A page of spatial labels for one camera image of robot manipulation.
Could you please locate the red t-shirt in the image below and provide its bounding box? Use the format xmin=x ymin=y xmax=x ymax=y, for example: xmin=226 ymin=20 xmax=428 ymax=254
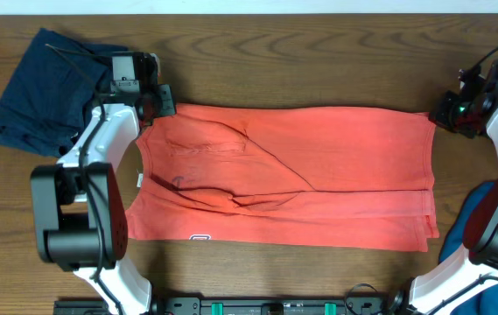
xmin=126 ymin=104 xmax=439 ymax=252

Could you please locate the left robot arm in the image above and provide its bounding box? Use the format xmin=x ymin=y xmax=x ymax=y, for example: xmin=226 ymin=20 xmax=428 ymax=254
xmin=31 ymin=52 xmax=176 ymax=314

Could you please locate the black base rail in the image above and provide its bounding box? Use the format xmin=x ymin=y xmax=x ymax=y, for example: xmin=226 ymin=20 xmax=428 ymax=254
xmin=53 ymin=296 xmax=392 ymax=315

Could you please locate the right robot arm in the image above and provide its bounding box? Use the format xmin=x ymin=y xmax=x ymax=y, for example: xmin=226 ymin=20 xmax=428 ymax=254
xmin=383 ymin=59 xmax=498 ymax=314

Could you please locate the folded dark navy garment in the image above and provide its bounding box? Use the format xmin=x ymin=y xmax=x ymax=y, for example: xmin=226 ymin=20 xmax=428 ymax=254
xmin=0 ymin=28 xmax=128 ymax=158

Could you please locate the blue t-shirt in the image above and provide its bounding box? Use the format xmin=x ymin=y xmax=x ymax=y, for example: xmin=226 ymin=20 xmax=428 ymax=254
xmin=438 ymin=89 xmax=498 ymax=315

